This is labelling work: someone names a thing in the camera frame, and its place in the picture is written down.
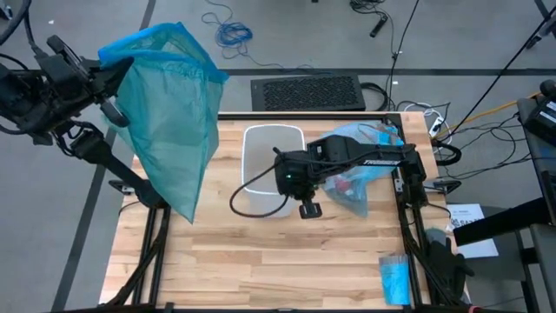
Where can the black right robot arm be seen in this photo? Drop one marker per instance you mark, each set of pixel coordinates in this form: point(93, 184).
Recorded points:
point(373, 161)

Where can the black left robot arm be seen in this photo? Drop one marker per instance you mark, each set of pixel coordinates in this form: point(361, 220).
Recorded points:
point(108, 165)

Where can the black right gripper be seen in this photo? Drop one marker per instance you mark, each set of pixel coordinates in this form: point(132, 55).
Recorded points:
point(297, 174)

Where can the black stand leg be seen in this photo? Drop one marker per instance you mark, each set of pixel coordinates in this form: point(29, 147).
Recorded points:
point(540, 28)

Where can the black box device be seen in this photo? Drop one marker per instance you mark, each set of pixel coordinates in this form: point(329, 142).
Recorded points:
point(540, 117)

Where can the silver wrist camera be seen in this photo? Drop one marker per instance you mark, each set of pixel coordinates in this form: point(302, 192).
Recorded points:
point(65, 50)

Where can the white plastic trash bin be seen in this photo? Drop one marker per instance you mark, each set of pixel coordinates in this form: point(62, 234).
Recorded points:
point(260, 152)

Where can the white printed sheet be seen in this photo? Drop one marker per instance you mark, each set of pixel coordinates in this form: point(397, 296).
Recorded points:
point(467, 215)

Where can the large teal cloth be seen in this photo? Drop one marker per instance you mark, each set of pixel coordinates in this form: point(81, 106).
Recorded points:
point(174, 121)

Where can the black aluminium rig frame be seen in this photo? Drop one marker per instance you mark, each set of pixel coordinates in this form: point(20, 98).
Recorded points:
point(304, 116)

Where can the light blue trash bag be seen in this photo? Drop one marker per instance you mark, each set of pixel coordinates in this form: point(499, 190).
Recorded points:
point(352, 200)

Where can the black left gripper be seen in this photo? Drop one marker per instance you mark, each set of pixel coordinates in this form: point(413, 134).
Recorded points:
point(78, 84)

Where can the black power strip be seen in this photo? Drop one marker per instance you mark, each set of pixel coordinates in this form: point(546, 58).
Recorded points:
point(378, 26)

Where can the black perforated metal case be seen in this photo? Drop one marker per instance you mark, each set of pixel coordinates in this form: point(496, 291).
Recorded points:
point(308, 92)

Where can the white power strip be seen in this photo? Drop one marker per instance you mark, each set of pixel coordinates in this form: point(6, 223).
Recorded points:
point(435, 126)

